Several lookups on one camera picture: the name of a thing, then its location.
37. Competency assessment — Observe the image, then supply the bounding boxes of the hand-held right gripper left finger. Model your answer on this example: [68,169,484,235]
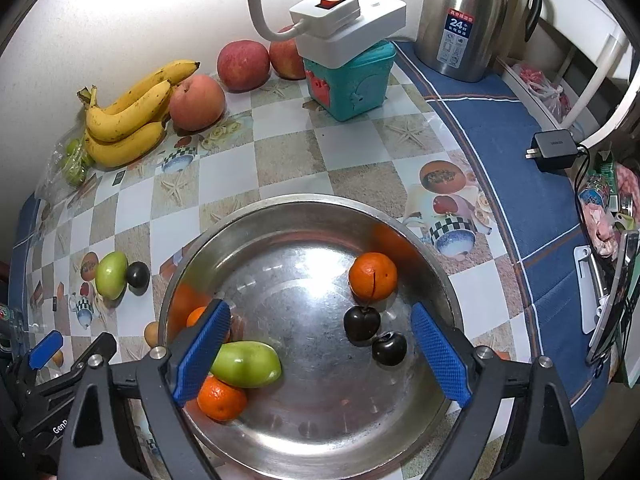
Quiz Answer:
[57,299,232,480]

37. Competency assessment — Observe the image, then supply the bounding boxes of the large orange mandarin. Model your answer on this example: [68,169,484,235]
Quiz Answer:
[348,252,398,302]

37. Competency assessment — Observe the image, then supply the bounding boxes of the pale pink apple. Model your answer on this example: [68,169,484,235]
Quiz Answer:
[169,74,227,132]

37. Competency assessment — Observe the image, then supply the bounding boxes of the stainless steel basin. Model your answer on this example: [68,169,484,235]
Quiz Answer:
[157,194,463,480]

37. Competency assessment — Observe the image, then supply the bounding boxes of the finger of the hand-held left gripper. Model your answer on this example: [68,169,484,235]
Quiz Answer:
[7,332,65,391]
[30,332,118,402]

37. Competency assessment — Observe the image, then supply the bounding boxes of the glossy silver-edged panel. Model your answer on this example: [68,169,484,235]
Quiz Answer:
[585,230,640,366]

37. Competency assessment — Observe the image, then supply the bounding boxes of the green jujube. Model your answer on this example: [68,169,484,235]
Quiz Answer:
[95,251,129,301]
[210,341,282,388]

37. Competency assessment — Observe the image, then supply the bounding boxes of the teal plastic toy box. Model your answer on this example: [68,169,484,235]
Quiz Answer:
[302,40,397,122]

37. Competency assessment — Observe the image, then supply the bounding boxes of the small orange mandarin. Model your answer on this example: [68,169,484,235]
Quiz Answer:
[186,306,232,343]

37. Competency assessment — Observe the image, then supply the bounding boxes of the white power strip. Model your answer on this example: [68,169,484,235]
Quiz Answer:
[237,0,407,68]

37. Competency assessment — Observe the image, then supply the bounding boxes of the medium orange mandarin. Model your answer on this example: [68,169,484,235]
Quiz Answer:
[196,375,248,422]

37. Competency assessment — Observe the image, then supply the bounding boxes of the black charger cable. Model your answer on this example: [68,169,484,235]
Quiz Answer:
[572,142,606,211]

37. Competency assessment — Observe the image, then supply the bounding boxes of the red apple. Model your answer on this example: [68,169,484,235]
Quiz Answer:
[216,40,271,93]
[269,25,307,81]

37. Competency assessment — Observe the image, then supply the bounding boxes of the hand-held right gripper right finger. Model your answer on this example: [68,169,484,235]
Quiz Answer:
[411,302,586,480]

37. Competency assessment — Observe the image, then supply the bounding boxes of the yellow banana bunch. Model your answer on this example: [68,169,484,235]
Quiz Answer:
[76,59,201,168]

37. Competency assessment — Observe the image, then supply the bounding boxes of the white plastic bracket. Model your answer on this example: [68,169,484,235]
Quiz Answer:
[574,245,608,333]

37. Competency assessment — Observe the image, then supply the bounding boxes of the green carton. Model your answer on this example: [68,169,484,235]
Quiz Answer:
[595,152,618,186]

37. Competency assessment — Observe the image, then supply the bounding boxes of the checkered printed tablecloth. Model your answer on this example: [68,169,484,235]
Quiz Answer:
[10,40,621,480]

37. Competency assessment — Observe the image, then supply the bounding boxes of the red plastic bag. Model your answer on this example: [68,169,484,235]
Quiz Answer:
[510,62,571,121]

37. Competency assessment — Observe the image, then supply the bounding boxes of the pink plastic bag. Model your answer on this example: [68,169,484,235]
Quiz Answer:
[580,165,640,261]

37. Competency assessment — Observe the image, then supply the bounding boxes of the bag of green grapes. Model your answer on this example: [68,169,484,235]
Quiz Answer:
[35,135,98,201]

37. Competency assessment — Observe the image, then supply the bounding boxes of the black charger plug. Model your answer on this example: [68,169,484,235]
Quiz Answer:
[525,130,581,173]

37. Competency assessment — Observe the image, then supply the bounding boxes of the white furniture frame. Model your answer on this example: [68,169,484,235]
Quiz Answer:
[500,0,640,146]

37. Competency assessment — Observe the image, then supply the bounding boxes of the stainless steel thermos jug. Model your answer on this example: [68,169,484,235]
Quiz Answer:
[415,0,546,83]

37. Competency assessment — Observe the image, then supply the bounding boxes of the dark purple plum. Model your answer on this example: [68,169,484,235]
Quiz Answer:
[125,261,151,292]
[343,305,382,347]
[371,331,408,366]

